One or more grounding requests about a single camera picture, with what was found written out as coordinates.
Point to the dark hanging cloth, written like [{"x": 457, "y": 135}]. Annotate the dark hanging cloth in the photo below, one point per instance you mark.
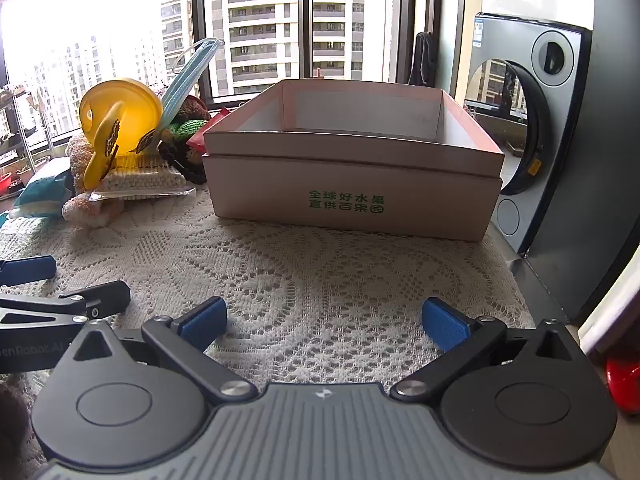
[{"x": 423, "y": 57}]

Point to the red round object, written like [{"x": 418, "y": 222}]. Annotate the red round object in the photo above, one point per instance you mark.
[{"x": 625, "y": 380}]

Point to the pink cardboard box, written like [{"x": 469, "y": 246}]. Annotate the pink cardboard box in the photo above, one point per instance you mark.
[{"x": 350, "y": 135}]

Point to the metal shelf rack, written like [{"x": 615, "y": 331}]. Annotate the metal shelf rack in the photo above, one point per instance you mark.
[{"x": 22, "y": 125}]

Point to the yellow plastic toy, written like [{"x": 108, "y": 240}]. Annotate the yellow plastic toy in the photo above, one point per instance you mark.
[{"x": 125, "y": 115}]

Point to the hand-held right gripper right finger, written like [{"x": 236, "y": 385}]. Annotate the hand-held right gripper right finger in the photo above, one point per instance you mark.
[{"x": 445, "y": 325}]

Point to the blue wet wipe packet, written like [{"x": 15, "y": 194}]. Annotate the blue wet wipe packet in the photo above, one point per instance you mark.
[{"x": 42, "y": 192}]

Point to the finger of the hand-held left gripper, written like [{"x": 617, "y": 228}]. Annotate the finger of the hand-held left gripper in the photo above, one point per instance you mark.
[
  {"x": 102, "y": 296},
  {"x": 30, "y": 267}
]

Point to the white panel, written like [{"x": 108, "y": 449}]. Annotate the white panel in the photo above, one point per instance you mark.
[{"x": 612, "y": 317}]

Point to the blue face mask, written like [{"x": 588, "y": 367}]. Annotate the blue face mask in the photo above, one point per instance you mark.
[{"x": 185, "y": 85}]

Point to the red packet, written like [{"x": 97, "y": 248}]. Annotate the red packet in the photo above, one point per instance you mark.
[{"x": 212, "y": 127}]

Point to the green crochet doll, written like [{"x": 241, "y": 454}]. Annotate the green crochet doll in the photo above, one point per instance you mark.
[{"x": 187, "y": 129}]

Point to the pink striped fluffy towel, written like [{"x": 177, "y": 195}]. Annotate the pink striped fluffy towel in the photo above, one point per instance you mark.
[{"x": 82, "y": 205}]

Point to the grey washing machine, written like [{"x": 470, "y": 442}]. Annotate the grey washing machine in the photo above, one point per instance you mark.
[{"x": 550, "y": 135}]

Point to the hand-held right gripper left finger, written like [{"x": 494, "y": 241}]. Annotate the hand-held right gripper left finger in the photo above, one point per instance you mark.
[{"x": 202, "y": 321}]

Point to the red plastic basin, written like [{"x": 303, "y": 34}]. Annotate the red plastic basin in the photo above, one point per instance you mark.
[{"x": 4, "y": 182}]

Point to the white lace tablecloth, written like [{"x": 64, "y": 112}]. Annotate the white lace tablecloth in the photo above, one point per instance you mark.
[{"x": 300, "y": 270}]

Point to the brown knitted hat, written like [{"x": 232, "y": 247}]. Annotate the brown knitted hat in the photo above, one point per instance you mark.
[{"x": 192, "y": 107}]

